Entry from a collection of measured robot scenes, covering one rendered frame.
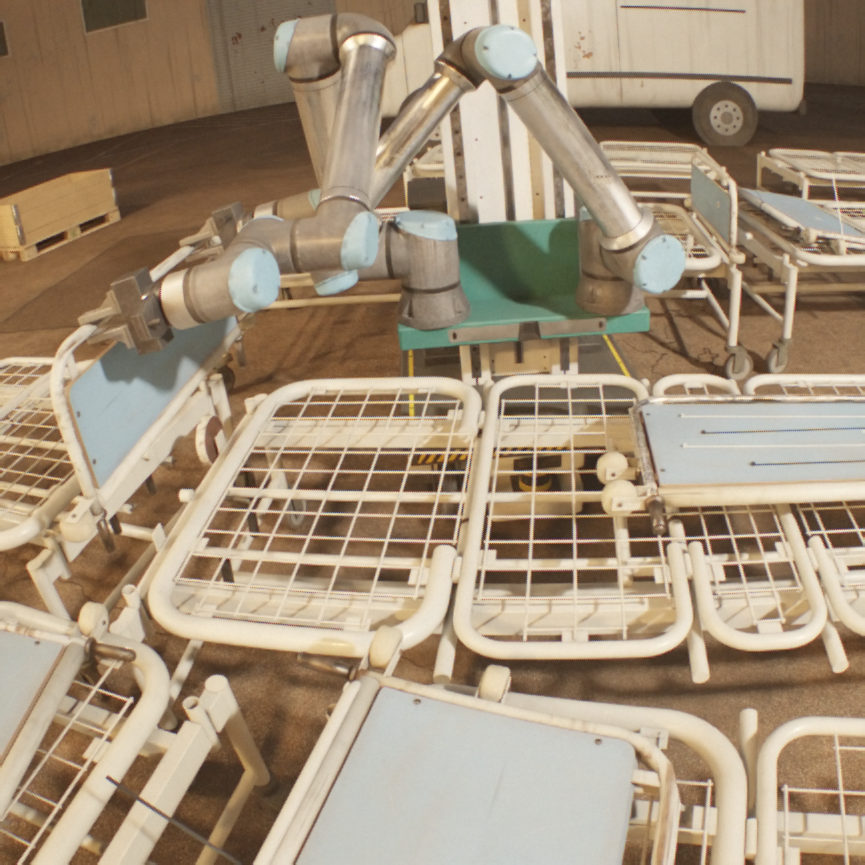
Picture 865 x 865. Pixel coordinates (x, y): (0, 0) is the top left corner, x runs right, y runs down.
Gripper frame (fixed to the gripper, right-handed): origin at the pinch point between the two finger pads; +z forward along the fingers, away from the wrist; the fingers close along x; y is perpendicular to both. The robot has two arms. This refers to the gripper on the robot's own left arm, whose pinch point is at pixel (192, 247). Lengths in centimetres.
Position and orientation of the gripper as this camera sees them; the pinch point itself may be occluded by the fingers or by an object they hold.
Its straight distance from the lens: 161.0
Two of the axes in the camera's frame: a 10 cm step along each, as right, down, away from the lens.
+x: 2.6, 8.6, 4.5
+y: -1.5, 4.9, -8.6
